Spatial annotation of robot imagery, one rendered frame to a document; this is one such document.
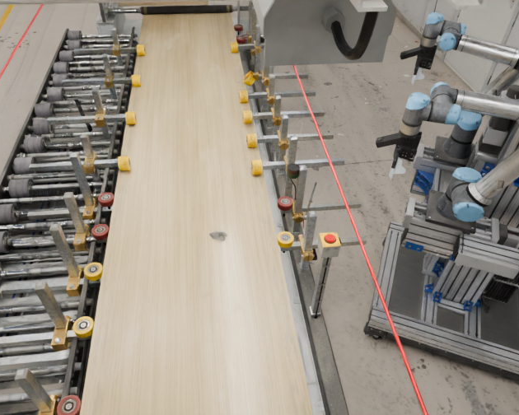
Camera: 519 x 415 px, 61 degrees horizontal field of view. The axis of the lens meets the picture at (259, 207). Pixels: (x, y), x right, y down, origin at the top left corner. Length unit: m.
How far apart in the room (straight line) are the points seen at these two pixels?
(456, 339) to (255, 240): 1.35
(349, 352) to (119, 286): 1.49
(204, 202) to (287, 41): 1.92
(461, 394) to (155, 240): 1.93
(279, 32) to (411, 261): 2.78
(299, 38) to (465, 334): 2.58
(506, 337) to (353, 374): 0.90
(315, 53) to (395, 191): 3.51
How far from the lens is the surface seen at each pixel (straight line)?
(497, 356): 2.90
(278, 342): 1.82
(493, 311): 3.09
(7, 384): 2.17
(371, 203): 3.75
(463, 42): 2.40
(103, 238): 2.26
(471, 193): 2.02
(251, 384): 1.74
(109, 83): 3.31
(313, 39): 0.43
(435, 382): 2.95
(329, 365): 2.03
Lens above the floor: 2.50
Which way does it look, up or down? 44 degrees down
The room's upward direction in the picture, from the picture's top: 2 degrees clockwise
